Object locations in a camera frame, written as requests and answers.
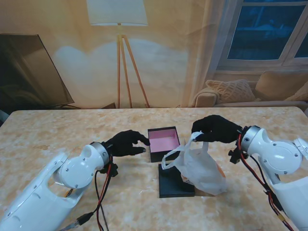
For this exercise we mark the sheer beige curtain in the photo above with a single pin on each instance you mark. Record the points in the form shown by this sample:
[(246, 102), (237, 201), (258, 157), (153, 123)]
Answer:
[(209, 36)]

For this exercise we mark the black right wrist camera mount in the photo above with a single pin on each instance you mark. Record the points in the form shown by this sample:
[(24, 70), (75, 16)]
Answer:
[(235, 156)]

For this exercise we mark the dark grey chair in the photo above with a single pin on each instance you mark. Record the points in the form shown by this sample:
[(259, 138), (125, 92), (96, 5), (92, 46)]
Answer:
[(2, 116)]

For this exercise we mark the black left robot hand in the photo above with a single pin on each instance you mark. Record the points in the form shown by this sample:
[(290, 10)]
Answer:
[(122, 144)]

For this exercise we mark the beige sofa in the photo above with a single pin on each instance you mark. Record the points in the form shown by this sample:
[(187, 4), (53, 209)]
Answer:
[(204, 96)]

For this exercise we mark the tan plain cushion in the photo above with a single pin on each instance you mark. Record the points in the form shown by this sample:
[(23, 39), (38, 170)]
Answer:
[(300, 95), (272, 86)]

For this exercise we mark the knitted beige cushion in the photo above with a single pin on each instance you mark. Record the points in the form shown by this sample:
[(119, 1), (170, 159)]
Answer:
[(231, 90)]

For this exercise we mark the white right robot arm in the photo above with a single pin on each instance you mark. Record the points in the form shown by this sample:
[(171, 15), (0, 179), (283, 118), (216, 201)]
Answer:
[(281, 156)]

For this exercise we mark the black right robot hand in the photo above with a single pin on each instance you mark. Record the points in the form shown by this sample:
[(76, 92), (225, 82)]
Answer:
[(219, 128)]

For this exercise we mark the white plastic bag orange print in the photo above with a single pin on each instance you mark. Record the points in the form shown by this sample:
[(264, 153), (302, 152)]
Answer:
[(199, 168)]

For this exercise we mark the tripod floor lamp white shade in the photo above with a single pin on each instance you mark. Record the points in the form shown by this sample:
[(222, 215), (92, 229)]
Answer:
[(118, 12)]

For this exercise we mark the window with white frame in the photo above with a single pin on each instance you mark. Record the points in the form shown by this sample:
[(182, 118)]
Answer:
[(260, 31)]

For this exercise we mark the black gift box pink inside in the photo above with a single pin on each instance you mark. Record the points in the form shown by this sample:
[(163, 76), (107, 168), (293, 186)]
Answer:
[(163, 142)]

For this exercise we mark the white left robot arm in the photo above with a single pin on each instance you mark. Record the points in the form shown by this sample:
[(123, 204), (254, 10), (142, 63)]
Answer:
[(77, 173)]

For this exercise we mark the black flat television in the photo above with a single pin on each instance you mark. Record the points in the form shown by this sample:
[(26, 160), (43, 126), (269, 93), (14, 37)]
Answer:
[(24, 72)]

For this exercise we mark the black gift box lid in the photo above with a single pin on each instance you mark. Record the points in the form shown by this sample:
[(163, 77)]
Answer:
[(173, 190)]

